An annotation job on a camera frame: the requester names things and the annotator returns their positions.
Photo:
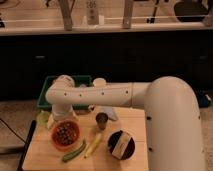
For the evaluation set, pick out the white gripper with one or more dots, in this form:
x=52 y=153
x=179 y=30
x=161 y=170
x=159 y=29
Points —
x=61 y=112

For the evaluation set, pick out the dark grape bunch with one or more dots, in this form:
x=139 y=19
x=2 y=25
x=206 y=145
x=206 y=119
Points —
x=66 y=134

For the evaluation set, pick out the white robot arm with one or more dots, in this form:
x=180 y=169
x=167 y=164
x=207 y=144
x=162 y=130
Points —
x=173 y=128

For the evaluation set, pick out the red bowl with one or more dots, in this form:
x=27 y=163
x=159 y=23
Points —
x=53 y=136

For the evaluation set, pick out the black bowl with sponge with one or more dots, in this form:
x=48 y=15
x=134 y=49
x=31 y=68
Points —
x=121 y=145

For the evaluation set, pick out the light green cup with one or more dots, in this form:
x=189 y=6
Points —
x=44 y=118

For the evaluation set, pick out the small metal cup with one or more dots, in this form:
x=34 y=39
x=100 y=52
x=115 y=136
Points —
x=101 y=120

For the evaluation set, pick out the green cucumber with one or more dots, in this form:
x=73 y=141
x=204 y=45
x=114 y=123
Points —
x=75 y=153

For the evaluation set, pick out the yellow banana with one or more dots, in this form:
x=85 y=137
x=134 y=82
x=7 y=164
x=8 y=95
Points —
x=93 y=145

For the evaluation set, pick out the white plastic object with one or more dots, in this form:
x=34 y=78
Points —
x=110 y=112

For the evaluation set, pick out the white remote control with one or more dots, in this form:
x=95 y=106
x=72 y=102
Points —
x=92 y=12

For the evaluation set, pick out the left wooden post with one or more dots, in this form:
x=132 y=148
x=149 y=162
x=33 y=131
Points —
x=66 y=14

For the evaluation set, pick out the wooden post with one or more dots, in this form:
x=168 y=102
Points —
x=66 y=14
x=127 y=15

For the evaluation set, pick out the right wooden post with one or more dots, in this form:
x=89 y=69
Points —
x=127 y=15

